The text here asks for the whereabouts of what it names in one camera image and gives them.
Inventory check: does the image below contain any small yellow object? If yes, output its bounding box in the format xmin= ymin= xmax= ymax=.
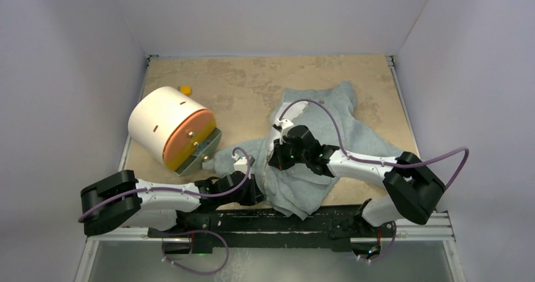
xmin=179 ymin=86 xmax=192 ymax=96

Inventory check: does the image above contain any white and orange cylinder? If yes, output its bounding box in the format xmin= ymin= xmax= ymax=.
xmin=127 ymin=86 xmax=216 ymax=171

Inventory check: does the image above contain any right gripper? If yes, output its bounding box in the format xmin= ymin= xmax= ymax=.
xmin=269 ymin=137 xmax=309 ymax=172

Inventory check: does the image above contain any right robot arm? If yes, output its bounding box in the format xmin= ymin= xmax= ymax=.
xmin=267 ymin=120 xmax=446 ymax=236

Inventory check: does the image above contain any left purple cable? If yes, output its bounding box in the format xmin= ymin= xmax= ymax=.
xmin=77 ymin=147 xmax=252 ymax=225

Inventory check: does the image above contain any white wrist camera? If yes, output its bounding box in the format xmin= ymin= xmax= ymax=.
xmin=270 ymin=119 xmax=295 ymax=143
xmin=232 ymin=155 xmax=255 ymax=175

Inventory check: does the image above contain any grey zip jacket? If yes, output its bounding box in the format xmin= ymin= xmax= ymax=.
xmin=203 ymin=81 xmax=402 ymax=220

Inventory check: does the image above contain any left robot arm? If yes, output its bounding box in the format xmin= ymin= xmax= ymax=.
xmin=78 ymin=170 xmax=265 ymax=237

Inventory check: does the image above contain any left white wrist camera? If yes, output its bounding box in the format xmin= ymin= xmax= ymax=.
xmin=232 ymin=155 xmax=255 ymax=175

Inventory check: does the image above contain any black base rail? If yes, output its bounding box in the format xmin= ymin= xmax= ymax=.
xmin=148 ymin=204 xmax=394 ymax=255

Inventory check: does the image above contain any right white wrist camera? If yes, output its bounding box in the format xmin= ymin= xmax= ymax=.
xmin=270 ymin=119 xmax=295 ymax=143

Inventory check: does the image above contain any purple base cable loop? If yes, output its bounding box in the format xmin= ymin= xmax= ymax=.
xmin=162 ymin=230 xmax=230 ymax=277

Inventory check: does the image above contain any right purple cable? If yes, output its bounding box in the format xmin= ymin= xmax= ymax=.
xmin=278 ymin=99 xmax=470 ymax=193

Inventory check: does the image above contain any grey metal bracket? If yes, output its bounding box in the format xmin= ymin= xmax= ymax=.
xmin=175 ymin=128 xmax=222 ymax=177

